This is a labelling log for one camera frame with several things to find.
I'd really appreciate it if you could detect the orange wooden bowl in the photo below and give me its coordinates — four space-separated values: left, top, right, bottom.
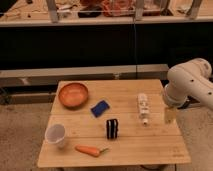
58 82 89 108

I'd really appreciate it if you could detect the blue sponge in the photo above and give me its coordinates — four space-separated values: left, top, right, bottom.
91 100 110 117

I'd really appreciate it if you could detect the black white striped eraser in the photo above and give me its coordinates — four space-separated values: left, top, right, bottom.
106 119 118 139

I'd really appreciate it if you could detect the black hanging cable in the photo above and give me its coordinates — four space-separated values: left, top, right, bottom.
132 0 139 80

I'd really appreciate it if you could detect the translucent white cup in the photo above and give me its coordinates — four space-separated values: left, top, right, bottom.
45 124 65 148

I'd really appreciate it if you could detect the white plastic bottle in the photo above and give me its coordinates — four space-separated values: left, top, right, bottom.
138 93 149 125

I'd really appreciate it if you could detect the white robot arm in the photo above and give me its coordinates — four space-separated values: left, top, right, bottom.
162 58 213 124

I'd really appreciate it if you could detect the orange carrot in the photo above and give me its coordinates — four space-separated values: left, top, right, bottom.
75 145 107 157

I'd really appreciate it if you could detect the grey metal shelf rail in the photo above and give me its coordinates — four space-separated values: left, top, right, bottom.
0 64 169 87

